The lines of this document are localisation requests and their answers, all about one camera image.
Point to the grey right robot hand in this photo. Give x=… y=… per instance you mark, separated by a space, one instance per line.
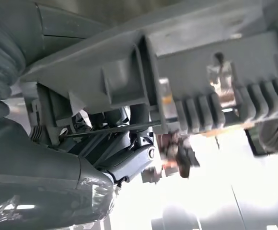
x=45 y=177

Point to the person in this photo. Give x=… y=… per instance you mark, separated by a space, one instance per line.
x=272 y=136

